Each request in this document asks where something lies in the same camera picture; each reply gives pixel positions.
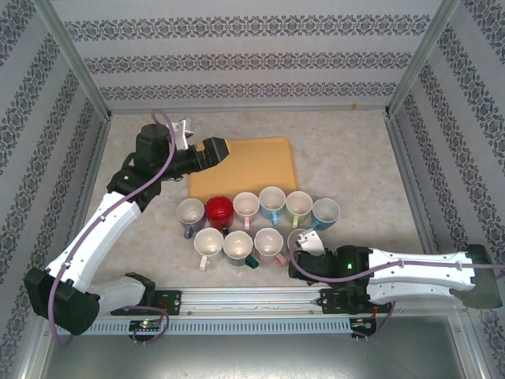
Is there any dark green mug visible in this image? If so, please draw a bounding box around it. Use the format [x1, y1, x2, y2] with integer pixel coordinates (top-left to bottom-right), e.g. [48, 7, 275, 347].
[223, 231, 260, 272]

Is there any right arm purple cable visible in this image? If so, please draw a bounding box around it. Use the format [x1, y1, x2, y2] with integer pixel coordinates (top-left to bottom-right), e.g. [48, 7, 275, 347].
[287, 236, 505, 343]

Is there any red mug black handle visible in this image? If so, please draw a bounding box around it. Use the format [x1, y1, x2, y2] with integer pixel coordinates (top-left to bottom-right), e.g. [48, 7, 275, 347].
[204, 195, 234, 234]

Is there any light blue mug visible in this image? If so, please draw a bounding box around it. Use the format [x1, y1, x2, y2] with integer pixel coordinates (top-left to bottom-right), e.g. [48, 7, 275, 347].
[258, 186, 286, 227]

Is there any left arm white wrist camera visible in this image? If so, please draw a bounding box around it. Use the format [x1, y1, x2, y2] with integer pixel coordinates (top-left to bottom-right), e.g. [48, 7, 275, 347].
[171, 117, 196, 150]

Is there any light green mug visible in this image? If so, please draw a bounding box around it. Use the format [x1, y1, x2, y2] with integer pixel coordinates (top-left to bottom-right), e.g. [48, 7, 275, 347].
[285, 191, 314, 231]

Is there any right arm white wrist camera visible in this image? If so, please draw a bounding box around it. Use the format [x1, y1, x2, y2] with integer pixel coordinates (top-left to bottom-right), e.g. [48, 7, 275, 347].
[295, 231, 327, 256]

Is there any arm white wrist camera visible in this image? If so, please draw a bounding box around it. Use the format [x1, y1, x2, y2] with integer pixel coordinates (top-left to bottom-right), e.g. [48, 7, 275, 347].
[171, 117, 196, 150]
[295, 231, 327, 256]

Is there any yellow plastic tray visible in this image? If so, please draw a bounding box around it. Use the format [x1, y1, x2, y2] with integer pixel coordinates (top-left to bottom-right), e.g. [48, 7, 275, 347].
[188, 137, 300, 201]

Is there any purple mug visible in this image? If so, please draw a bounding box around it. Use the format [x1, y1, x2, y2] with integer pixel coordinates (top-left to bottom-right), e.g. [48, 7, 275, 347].
[176, 198, 206, 241]

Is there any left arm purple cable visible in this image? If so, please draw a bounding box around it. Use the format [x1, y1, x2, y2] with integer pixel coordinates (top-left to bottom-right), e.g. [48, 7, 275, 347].
[47, 109, 175, 348]

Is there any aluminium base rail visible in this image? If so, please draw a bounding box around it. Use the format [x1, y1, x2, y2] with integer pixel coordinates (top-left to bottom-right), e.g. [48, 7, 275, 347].
[37, 287, 462, 317]

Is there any grey metal sheet panel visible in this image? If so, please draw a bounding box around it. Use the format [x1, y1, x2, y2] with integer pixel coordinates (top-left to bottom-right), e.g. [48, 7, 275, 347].
[37, 333, 481, 379]

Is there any blue mug with flower print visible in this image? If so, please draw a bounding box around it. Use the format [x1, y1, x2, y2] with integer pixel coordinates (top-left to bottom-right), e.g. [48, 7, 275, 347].
[309, 197, 341, 232]

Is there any pale pink mug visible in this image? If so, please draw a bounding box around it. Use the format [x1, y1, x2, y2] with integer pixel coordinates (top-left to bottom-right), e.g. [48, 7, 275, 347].
[232, 192, 260, 230]

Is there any aluminium side rail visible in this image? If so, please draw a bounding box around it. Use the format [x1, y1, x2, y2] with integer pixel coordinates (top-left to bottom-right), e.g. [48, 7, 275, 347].
[54, 114, 114, 288]
[384, 114, 449, 285]

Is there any aluminium back rail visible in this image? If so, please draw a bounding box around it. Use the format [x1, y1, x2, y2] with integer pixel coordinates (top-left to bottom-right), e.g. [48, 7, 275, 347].
[108, 104, 391, 116]

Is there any aluminium frame post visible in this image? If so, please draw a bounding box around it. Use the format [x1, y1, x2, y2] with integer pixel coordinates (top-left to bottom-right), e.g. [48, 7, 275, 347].
[384, 0, 462, 118]
[33, 0, 114, 119]

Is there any white mug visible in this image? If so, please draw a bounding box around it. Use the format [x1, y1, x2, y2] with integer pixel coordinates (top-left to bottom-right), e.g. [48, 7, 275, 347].
[193, 227, 225, 272]

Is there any grey slotted cable duct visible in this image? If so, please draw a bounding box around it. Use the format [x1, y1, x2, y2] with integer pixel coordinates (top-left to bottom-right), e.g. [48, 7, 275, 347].
[53, 318, 353, 336]

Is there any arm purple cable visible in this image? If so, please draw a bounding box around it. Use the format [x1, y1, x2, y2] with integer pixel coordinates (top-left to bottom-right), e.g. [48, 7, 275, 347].
[287, 236, 505, 343]
[47, 109, 175, 348]

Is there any grey mug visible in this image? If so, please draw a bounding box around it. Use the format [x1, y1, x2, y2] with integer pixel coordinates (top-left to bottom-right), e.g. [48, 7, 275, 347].
[286, 227, 309, 248]

